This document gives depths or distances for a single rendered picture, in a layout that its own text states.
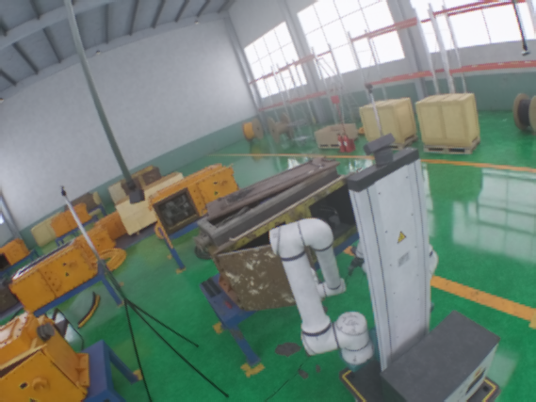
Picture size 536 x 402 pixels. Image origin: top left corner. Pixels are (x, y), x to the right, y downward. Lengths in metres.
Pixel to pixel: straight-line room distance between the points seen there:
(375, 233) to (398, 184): 0.21
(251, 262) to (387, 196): 1.20
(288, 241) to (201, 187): 3.64
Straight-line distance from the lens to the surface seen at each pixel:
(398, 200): 1.13
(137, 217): 7.90
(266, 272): 2.03
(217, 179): 4.84
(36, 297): 5.24
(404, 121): 7.37
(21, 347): 2.61
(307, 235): 1.22
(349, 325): 1.50
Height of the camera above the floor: 2.13
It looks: 20 degrees down
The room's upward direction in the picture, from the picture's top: 20 degrees counter-clockwise
